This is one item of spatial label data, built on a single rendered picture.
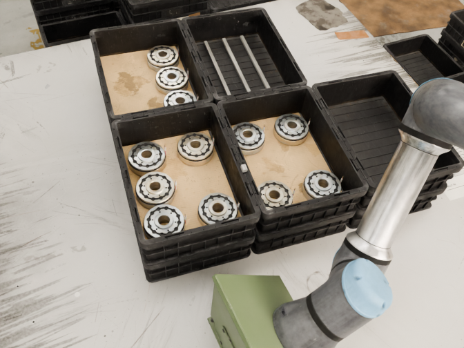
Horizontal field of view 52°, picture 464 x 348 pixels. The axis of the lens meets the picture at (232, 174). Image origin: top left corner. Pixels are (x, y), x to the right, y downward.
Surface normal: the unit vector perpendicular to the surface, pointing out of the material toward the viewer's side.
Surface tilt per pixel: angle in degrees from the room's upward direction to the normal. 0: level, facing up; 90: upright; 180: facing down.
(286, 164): 0
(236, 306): 44
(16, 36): 0
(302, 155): 0
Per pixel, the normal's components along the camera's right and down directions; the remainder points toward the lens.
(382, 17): 0.02, -0.57
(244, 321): 0.68, -0.64
